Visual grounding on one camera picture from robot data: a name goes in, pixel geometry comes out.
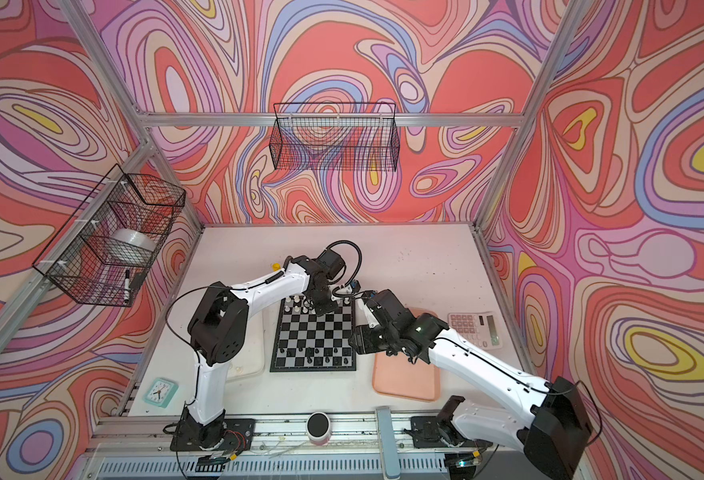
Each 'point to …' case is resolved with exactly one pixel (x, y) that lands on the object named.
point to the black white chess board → (305, 341)
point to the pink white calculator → (482, 329)
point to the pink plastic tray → (395, 376)
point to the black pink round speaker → (318, 428)
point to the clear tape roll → (134, 238)
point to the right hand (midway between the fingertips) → (361, 347)
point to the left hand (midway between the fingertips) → (333, 304)
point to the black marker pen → (127, 287)
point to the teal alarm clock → (161, 392)
